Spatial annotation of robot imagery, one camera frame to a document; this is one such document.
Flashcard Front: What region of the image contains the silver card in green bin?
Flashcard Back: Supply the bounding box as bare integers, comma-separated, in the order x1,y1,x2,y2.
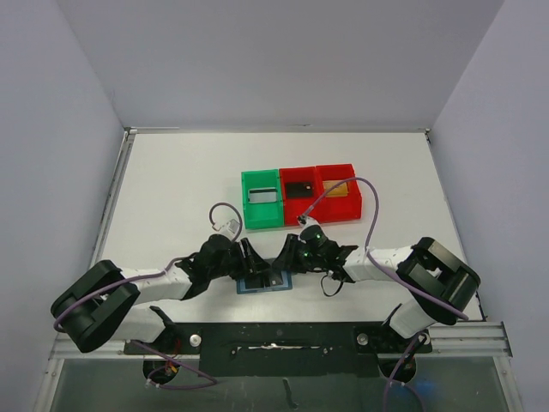
247,187,278,204

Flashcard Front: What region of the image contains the black card in red bin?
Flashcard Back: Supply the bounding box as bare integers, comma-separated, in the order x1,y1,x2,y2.
285,181,314,199

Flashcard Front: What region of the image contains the aluminium rail front right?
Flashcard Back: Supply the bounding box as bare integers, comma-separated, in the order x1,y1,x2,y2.
420,321,513,358

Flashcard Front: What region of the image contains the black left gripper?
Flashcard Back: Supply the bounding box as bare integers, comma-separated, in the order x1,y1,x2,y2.
208,238,269,281

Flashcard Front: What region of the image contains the middle red plastic bin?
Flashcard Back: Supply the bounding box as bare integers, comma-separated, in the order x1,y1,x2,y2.
279,167,323,227

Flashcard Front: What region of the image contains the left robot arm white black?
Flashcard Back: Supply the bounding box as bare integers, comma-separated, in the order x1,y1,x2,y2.
51,234,271,353

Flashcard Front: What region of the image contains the aluminium rail left edge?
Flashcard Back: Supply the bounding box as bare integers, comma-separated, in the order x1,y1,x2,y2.
88,128,136,269

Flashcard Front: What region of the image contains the red plastic bin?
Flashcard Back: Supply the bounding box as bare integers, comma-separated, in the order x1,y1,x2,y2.
313,164,363,223
279,167,323,227

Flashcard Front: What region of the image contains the green plastic bin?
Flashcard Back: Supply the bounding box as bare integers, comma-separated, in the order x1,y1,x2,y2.
241,169,284,230

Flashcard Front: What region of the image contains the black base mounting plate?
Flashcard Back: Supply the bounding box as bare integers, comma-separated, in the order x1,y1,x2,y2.
124,322,432,378

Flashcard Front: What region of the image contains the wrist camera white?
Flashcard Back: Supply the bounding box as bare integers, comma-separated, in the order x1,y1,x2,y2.
298,215,319,229
215,219,241,239

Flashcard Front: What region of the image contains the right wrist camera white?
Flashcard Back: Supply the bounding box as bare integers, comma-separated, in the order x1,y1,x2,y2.
298,215,319,229

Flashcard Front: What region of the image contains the gold card in red bin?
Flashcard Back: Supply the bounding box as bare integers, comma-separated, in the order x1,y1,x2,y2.
323,180,349,197

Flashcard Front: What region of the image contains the black VIP credit card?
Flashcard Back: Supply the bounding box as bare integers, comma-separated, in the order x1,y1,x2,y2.
244,274,284,291

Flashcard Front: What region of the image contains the blue leather card holder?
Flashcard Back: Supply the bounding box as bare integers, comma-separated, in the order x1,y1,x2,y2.
236,270,293,294

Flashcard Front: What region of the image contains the right red plastic bin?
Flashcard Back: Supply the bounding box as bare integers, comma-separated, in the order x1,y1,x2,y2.
313,164,363,223

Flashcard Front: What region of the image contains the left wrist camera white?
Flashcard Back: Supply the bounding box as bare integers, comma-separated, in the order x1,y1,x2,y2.
215,219,241,239

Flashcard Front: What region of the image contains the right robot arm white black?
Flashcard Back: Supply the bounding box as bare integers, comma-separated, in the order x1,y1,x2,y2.
273,225,480,351

